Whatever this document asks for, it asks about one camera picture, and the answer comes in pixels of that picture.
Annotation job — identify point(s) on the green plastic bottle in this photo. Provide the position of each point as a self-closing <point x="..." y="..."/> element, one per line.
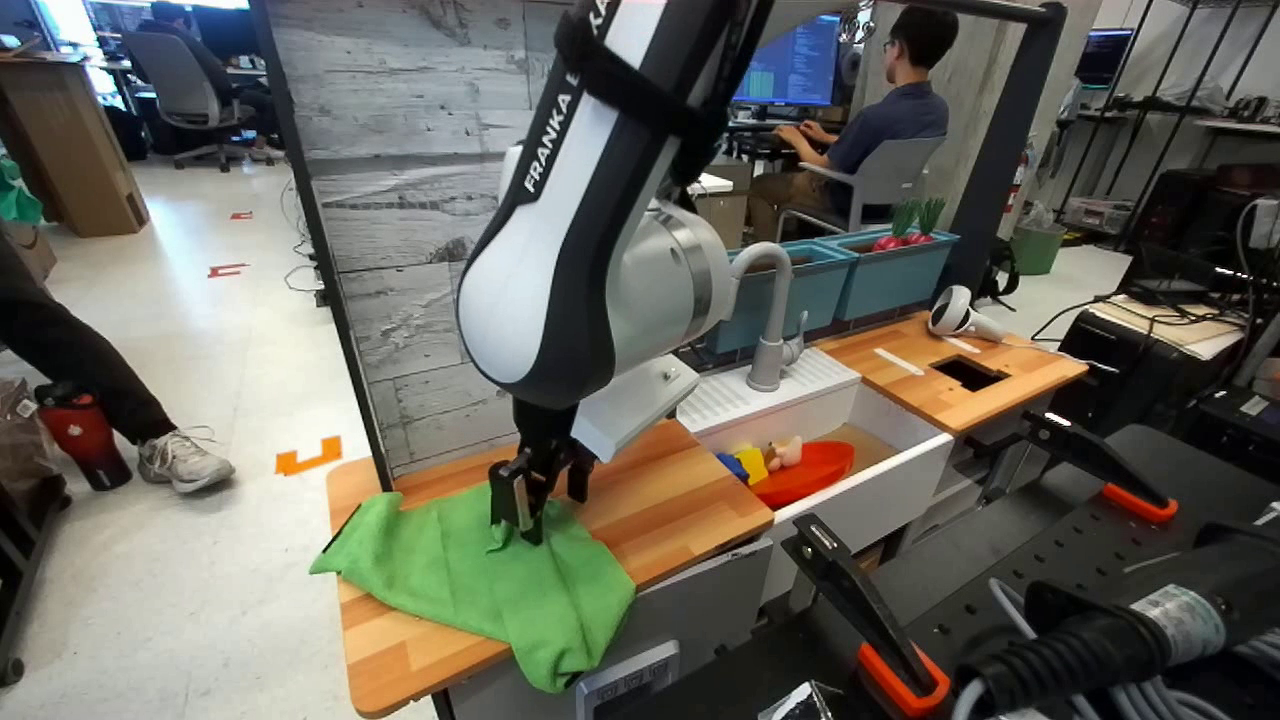
<point x="1037" y="247"/>

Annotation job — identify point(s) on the red black device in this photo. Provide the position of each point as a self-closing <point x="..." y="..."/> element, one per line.
<point x="82" y="443"/>

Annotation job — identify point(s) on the red plastic bowl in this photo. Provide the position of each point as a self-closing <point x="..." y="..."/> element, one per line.
<point x="804" y="476"/>

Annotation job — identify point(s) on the black perforated mounting board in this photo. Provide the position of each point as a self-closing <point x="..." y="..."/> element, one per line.
<point x="1066" y="562"/>

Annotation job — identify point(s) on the black frame post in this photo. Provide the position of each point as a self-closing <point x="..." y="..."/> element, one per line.
<point x="1001" y="160"/>

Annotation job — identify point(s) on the computer monitor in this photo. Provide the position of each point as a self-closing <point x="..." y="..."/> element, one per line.
<point x="793" y="66"/>

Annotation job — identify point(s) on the grey office chair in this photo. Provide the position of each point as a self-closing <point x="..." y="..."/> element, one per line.
<point x="893" y="165"/>

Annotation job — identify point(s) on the white black Franka robot arm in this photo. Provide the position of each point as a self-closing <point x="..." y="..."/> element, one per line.
<point x="560" y="242"/>

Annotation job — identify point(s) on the green toy plant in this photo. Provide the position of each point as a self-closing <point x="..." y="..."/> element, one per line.
<point x="928" y="219"/>
<point x="907" y="219"/>

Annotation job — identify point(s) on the red toy vegetable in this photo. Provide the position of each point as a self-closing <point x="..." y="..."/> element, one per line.
<point x="902" y="247"/>

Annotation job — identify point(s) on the yellow toy block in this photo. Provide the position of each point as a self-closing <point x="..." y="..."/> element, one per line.
<point x="752" y="464"/>

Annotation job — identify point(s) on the teal bin with toy plants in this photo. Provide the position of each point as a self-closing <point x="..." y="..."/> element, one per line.
<point x="902" y="281"/>

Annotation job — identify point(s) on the grey white sneaker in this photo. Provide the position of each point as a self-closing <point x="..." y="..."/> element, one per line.
<point x="187" y="464"/>

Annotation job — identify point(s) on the metal shelf rack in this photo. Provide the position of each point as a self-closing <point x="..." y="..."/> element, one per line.
<point x="1172" y="121"/>

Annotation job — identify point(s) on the white sink basin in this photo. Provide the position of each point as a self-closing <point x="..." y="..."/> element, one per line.
<point x="883" y="494"/>

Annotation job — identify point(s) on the wooden desk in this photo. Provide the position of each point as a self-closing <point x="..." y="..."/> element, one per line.
<point x="65" y="145"/>

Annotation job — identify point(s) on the white VR controller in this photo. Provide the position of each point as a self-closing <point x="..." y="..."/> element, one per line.
<point x="950" y="314"/>

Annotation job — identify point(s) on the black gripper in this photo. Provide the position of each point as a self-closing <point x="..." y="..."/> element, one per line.
<point x="545" y="428"/>

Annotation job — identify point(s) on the person leg dark trousers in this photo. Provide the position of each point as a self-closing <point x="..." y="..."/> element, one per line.
<point x="65" y="353"/>

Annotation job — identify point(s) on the dark office chair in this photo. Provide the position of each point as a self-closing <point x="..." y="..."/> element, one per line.
<point x="180" y="85"/>

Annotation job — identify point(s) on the small white peg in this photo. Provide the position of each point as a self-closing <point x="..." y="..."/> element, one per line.
<point x="902" y="363"/>
<point x="960" y="345"/>

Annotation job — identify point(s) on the grey toy faucet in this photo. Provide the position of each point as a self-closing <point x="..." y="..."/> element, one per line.
<point x="765" y="363"/>

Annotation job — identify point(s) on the blue toy block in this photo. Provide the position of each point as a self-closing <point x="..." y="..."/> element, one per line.
<point x="729" y="464"/>

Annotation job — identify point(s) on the wooden kitchen counter unit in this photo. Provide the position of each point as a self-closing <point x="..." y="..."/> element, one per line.
<point x="664" y="505"/>

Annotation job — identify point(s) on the empty teal bin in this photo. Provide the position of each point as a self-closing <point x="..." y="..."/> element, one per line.
<point x="802" y="302"/>

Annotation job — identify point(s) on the orange black bar clamp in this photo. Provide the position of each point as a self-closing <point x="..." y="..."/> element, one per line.
<point x="867" y="640"/>
<point x="1132" y="505"/>

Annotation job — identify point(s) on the green t-shirt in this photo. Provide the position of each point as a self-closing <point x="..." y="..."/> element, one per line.
<point x="465" y="585"/>

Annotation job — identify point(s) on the pink toy figure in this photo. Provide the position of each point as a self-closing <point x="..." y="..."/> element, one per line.
<point x="786" y="452"/>

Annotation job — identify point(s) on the grey concrete print backdrop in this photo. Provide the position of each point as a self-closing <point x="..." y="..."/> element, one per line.
<point x="387" y="201"/>

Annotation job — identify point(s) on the seated person in blue shirt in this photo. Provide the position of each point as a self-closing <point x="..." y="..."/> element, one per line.
<point x="887" y="126"/>

